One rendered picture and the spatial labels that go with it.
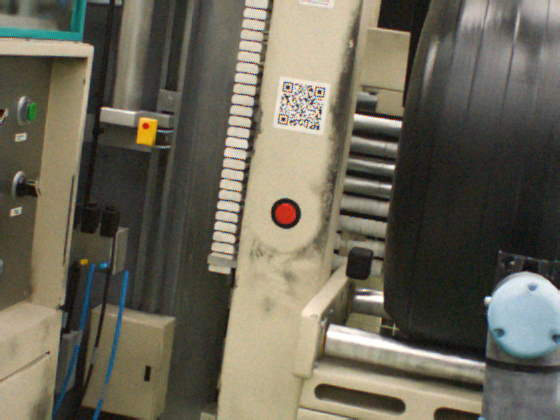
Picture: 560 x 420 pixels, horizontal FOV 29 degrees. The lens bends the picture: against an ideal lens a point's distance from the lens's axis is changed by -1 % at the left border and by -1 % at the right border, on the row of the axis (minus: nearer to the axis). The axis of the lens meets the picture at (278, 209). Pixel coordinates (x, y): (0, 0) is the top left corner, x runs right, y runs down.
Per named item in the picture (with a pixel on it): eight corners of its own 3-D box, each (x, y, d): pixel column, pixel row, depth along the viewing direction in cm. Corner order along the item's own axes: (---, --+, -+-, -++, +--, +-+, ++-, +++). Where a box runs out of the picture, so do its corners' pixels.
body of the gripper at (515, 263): (559, 260, 129) (566, 266, 117) (546, 331, 130) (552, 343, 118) (496, 249, 131) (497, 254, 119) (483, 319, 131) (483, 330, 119)
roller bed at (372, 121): (281, 264, 202) (304, 105, 198) (296, 251, 216) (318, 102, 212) (386, 283, 199) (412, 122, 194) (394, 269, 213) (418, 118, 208)
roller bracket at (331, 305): (290, 377, 152) (300, 310, 150) (334, 315, 190) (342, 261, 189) (313, 382, 151) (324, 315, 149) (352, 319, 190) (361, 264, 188)
